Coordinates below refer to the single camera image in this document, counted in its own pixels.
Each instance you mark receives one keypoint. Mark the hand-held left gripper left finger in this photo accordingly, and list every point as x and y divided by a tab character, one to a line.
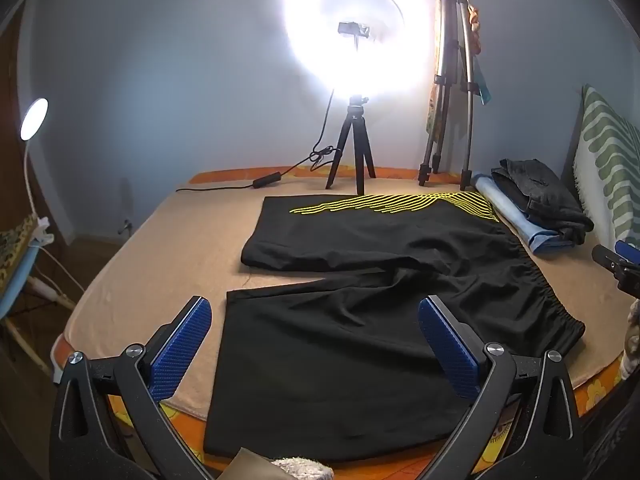
182	350

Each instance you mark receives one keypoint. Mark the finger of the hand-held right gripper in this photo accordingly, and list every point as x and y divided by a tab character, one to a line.
630	251
625	272

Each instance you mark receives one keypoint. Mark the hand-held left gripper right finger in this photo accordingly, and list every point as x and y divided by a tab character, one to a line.
447	350

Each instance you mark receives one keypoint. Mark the black pants with yellow stripes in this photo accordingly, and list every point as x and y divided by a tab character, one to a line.
350	340

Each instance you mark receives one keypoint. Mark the folded dark grey pants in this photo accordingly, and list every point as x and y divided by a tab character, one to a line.
545	195

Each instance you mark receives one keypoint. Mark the person's right hand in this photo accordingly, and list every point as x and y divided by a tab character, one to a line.
634	335

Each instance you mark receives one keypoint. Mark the beige blanket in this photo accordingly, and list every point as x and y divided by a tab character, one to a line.
165	260

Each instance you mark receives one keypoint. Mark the green and white pillow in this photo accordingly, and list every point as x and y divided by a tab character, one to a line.
610	160

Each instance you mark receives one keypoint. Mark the orange patterned bedsheet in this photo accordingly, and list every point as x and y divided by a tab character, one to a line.
595	395

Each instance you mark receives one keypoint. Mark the folded light blue cloth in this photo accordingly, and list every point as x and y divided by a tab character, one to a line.
510	210

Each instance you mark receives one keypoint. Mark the brown cloth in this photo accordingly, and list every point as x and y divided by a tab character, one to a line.
250	466

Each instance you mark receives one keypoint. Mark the white fluffy cloth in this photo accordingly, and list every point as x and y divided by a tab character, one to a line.
305	469

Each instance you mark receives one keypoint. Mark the light blue chair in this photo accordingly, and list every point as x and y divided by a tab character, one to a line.
17	285

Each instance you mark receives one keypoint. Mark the yellow patterned cushion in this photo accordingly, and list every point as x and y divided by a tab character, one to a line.
12	250

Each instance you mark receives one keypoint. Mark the tall grey tripod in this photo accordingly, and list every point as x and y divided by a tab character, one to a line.
467	110

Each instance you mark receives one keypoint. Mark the teal cloth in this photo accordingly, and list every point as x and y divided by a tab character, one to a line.
484	90

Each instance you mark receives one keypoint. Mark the white desk lamp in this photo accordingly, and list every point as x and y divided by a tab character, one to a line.
34	117

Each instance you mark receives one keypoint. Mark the orange patterned cloth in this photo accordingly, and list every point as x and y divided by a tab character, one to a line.
475	20

